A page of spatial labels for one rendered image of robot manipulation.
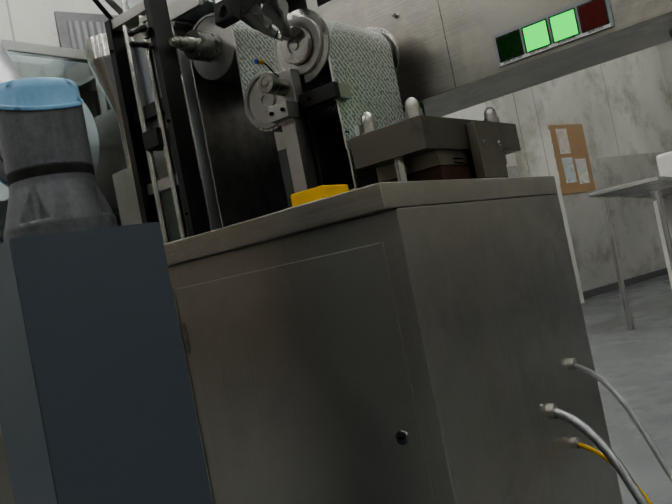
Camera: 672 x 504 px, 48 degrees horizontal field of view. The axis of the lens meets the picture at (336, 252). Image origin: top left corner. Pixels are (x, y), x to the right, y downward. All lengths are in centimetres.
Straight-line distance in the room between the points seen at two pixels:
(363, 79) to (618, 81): 921
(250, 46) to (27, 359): 98
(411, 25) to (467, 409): 96
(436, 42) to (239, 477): 103
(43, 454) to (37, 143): 40
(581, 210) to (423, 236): 821
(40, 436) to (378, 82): 102
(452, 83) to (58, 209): 99
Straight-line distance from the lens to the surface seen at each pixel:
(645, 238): 1043
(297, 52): 157
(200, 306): 142
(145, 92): 178
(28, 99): 111
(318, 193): 120
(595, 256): 943
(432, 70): 179
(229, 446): 144
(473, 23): 175
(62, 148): 109
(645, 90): 1127
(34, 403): 101
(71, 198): 107
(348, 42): 162
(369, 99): 162
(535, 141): 846
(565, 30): 166
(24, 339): 100
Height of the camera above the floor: 77
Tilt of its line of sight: 2 degrees up
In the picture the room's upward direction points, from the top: 11 degrees counter-clockwise
